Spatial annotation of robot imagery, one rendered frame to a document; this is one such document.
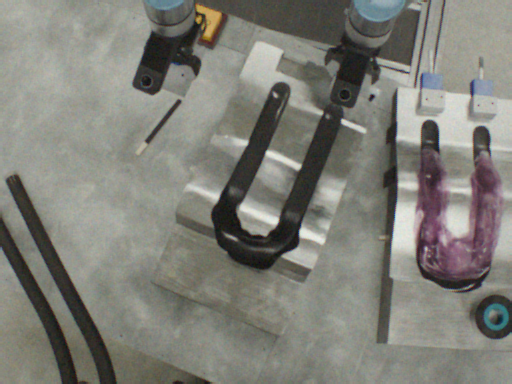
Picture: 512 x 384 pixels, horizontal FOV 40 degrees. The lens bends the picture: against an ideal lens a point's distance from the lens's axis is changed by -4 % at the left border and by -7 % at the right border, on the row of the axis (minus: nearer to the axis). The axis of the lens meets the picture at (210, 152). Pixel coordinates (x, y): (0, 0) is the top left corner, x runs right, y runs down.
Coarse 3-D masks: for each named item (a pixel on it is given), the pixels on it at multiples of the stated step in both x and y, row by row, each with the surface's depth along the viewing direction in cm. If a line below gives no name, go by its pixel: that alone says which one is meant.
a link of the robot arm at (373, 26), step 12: (360, 0) 103; (372, 0) 101; (384, 0) 101; (396, 0) 101; (408, 0) 105; (360, 12) 105; (372, 12) 103; (384, 12) 102; (396, 12) 103; (360, 24) 108; (372, 24) 106; (384, 24) 106; (372, 36) 110
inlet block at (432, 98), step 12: (432, 60) 141; (432, 72) 140; (420, 84) 141; (432, 84) 139; (420, 96) 138; (432, 96) 137; (444, 96) 137; (420, 108) 138; (432, 108) 137; (444, 108) 136
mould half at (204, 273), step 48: (240, 96) 137; (240, 144) 135; (288, 144) 135; (336, 144) 135; (192, 192) 128; (288, 192) 130; (336, 192) 132; (192, 240) 133; (192, 288) 131; (240, 288) 131; (288, 288) 131
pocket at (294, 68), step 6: (282, 54) 140; (282, 60) 142; (288, 60) 141; (294, 60) 140; (300, 60) 140; (276, 66) 139; (282, 66) 141; (288, 66) 141; (294, 66) 141; (300, 66) 141; (306, 66) 140; (282, 72) 141; (288, 72) 141; (294, 72) 141; (300, 72) 141; (294, 78) 141; (300, 78) 140
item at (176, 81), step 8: (176, 64) 133; (168, 72) 132; (176, 72) 132; (184, 72) 131; (168, 80) 131; (176, 80) 131; (184, 80) 131; (168, 88) 135; (176, 88) 133; (184, 88) 132; (184, 96) 135
